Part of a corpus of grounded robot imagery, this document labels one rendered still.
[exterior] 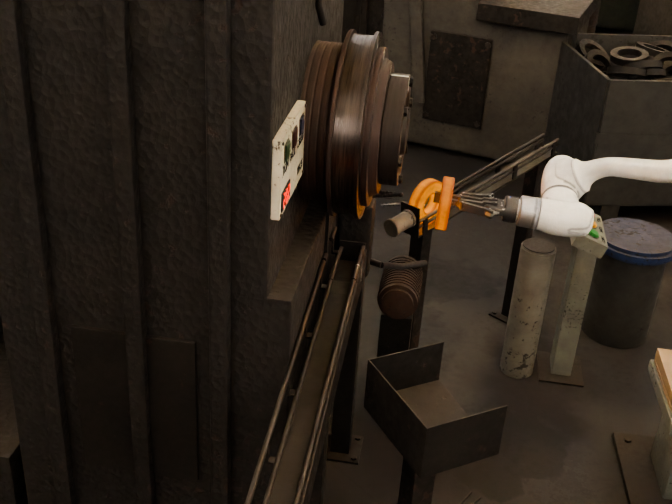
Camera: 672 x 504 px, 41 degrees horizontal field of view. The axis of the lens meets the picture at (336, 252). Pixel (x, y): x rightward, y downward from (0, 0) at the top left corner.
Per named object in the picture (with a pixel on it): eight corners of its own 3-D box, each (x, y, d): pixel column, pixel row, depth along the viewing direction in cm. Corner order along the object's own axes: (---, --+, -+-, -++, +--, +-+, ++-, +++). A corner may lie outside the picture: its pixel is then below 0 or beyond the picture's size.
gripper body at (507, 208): (514, 228, 252) (482, 222, 253) (514, 215, 259) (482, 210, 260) (520, 204, 248) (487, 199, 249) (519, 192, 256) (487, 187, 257)
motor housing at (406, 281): (365, 421, 297) (377, 283, 272) (373, 382, 317) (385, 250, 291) (404, 427, 296) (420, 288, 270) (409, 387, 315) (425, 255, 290)
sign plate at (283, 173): (270, 219, 189) (272, 140, 180) (294, 172, 212) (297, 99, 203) (280, 221, 189) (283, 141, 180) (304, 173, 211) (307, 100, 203)
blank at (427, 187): (416, 232, 290) (424, 235, 288) (401, 206, 278) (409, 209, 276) (443, 195, 294) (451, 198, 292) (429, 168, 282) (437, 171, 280)
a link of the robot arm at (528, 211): (533, 221, 259) (513, 217, 260) (540, 192, 255) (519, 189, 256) (534, 234, 251) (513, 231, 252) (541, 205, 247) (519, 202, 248)
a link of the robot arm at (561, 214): (533, 239, 253) (534, 208, 263) (588, 249, 252) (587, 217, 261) (541, 212, 246) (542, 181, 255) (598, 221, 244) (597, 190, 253)
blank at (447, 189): (440, 192, 246) (452, 194, 245) (445, 166, 258) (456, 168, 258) (432, 239, 255) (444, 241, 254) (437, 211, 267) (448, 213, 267)
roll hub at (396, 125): (374, 202, 220) (384, 92, 206) (386, 159, 244) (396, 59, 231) (397, 204, 219) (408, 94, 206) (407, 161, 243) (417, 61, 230)
